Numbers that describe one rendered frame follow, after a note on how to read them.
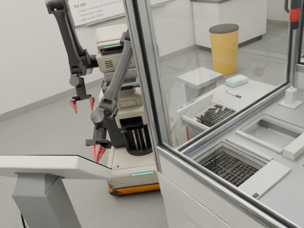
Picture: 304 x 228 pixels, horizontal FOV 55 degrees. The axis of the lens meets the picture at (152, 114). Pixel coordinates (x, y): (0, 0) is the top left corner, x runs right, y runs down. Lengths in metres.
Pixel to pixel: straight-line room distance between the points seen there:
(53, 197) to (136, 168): 1.20
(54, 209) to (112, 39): 1.06
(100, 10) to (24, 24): 1.09
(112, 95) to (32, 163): 0.45
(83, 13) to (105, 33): 2.65
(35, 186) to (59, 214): 0.16
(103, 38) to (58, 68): 2.73
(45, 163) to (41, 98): 3.56
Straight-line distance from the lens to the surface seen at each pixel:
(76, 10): 4.50
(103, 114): 1.22
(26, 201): 1.29
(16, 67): 4.46
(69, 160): 1.05
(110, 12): 4.68
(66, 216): 1.36
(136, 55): 1.00
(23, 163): 1.15
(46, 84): 4.58
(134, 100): 2.06
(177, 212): 1.34
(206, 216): 1.14
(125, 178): 2.38
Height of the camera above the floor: 1.76
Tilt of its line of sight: 29 degrees down
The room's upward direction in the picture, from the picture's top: 11 degrees counter-clockwise
